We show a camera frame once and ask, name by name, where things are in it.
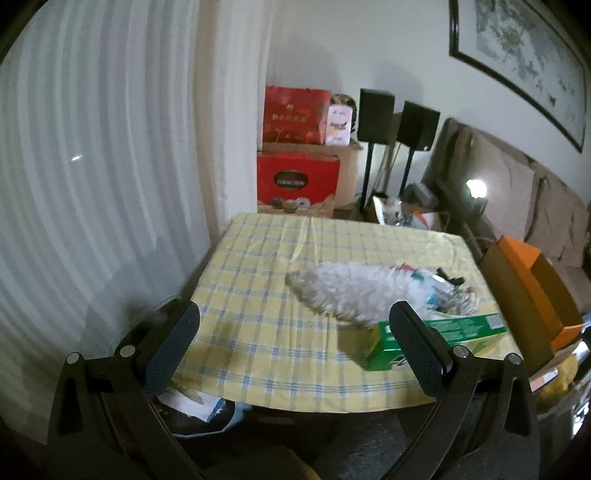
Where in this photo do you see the open box of clutter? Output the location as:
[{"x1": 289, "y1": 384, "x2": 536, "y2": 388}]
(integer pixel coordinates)
[{"x1": 367, "y1": 182, "x2": 445, "y2": 232}]

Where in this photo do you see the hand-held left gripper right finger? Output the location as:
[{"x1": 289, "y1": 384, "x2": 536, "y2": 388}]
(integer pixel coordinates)
[{"x1": 388, "y1": 301, "x2": 541, "y2": 480}]

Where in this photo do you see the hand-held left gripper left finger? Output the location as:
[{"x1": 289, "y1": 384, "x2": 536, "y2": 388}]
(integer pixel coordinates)
[{"x1": 47, "y1": 298, "x2": 204, "y2": 480}]

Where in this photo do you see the brown cardboard box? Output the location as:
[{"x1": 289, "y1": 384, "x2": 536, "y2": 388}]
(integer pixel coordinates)
[{"x1": 261, "y1": 141, "x2": 365, "y2": 214}]

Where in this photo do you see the yellow plastic bag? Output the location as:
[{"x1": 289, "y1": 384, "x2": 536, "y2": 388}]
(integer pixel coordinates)
[{"x1": 536, "y1": 354, "x2": 581, "y2": 408}]

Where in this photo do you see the orange cardboard box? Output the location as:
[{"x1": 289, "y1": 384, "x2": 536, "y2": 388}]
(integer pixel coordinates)
[{"x1": 480, "y1": 235, "x2": 586, "y2": 377}]

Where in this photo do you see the medium brown cushion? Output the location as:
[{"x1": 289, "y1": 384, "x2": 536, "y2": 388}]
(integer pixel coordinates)
[{"x1": 526, "y1": 161, "x2": 583, "y2": 268}]

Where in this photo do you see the small brown cushion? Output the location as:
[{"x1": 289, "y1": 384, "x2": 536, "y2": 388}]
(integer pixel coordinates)
[{"x1": 568, "y1": 198, "x2": 591, "y2": 278}]

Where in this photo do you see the white pleated curtain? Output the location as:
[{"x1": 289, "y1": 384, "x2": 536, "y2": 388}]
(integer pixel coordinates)
[{"x1": 0, "y1": 0, "x2": 278, "y2": 416}]

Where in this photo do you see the white feather duster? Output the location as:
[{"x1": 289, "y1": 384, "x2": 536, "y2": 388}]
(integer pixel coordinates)
[{"x1": 285, "y1": 261, "x2": 481, "y2": 330}]

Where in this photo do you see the brown sofa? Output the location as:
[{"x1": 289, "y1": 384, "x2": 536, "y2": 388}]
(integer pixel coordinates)
[{"x1": 422, "y1": 117, "x2": 591, "y2": 315}]

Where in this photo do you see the yellow checked tablecloth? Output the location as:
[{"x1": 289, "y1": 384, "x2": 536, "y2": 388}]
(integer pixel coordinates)
[{"x1": 172, "y1": 212, "x2": 520, "y2": 414}]

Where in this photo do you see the black speaker on stand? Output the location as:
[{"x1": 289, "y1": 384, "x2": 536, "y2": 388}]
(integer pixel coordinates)
[
  {"x1": 358, "y1": 89, "x2": 396, "y2": 210},
  {"x1": 397, "y1": 100, "x2": 441, "y2": 197}
]

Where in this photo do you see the large brown cushion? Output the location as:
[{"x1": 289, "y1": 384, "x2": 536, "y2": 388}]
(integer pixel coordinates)
[{"x1": 457, "y1": 131, "x2": 540, "y2": 241}]

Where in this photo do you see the framed ink painting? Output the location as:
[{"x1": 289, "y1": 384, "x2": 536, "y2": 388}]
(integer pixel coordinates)
[{"x1": 449, "y1": 0, "x2": 587, "y2": 153}]

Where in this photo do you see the pink white carton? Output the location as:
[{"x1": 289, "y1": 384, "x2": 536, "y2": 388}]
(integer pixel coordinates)
[{"x1": 325, "y1": 104, "x2": 354, "y2": 145}]

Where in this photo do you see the red gift box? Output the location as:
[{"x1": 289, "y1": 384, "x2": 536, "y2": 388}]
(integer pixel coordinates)
[{"x1": 262, "y1": 86, "x2": 332, "y2": 146}]

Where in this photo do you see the red gift bag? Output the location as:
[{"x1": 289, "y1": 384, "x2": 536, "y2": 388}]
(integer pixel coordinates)
[{"x1": 257, "y1": 151, "x2": 341, "y2": 217}]

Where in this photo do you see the clear bottle pink cap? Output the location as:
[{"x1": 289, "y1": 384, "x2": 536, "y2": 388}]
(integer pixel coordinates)
[{"x1": 402, "y1": 265, "x2": 460, "y2": 315}]

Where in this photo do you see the black night light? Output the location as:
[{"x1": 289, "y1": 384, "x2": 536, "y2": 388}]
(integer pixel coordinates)
[{"x1": 464, "y1": 179, "x2": 488, "y2": 217}]

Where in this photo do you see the green toothpaste box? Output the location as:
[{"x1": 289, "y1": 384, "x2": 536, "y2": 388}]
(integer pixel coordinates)
[{"x1": 361, "y1": 313, "x2": 508, "y2": 372}]

